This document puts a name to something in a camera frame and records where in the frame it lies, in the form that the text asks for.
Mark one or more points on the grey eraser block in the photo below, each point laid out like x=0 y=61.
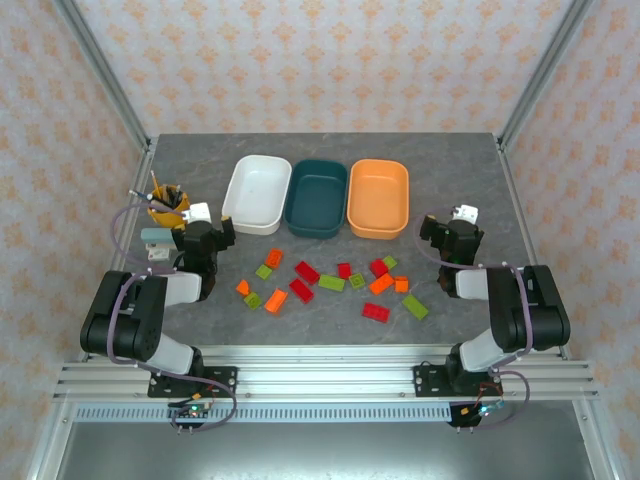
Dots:
x=155 y=235

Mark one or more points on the aluminium lower frame bar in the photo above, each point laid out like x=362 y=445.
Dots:
x=596 y=445
x=48 y=445

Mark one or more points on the red square lego brick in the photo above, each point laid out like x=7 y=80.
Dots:
x=344 y=270
x=378 y=268

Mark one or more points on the aluminium base beam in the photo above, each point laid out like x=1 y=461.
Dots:
x=325 y=375

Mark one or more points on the green long lego brick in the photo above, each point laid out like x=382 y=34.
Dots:
x=415 y=307
x=331 y=283

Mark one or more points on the grey metal panel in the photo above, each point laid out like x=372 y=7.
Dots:
x=320 y=455

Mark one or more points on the orange small lego brick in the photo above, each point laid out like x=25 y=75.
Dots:
x=242 y=286

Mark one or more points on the yellow pencil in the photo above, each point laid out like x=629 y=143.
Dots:
x=155 y=184

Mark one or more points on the teal plastic container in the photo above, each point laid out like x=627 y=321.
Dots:
x=316 y=200

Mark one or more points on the orange square lego brick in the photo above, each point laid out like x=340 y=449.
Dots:
x=401 y=284
x=274 y=258

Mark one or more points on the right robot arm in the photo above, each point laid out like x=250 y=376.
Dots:
x=530 y=310

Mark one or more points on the white plastic container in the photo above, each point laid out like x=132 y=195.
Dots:
x=256 y=195

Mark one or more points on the black marker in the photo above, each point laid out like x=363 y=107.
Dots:
x=172 y=196

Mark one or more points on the yellow pencil cup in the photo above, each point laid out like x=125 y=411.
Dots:
x=165 y=217

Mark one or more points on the orange long lego brick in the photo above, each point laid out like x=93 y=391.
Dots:
x=381 y=284
x=276 y=301

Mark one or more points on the aluminium frame post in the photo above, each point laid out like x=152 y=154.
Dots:
x=102 y=70
x=542 y=70

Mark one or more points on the orange plastic container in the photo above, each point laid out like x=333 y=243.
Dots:
x=378 y=200

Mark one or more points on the white-tipped pen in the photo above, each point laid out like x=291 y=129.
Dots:
x=137 y=193

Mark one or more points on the green square lego brick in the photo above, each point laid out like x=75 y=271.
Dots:
x=357 y=281
x=390 y=261
x=263 y=272
x=252 y=300

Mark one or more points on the small circuit board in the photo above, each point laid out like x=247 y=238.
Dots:
x=482 y=411
x=192 y=411

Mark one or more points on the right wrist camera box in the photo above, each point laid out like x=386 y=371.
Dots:
x=466 y=214

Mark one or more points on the small white red object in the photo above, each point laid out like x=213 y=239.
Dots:
x=157 y=254

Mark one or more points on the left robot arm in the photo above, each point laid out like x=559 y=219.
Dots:
x=125 y=320

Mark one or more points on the aluminium table side rail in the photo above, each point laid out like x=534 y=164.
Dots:
x=512 y=175
x=140 y=175

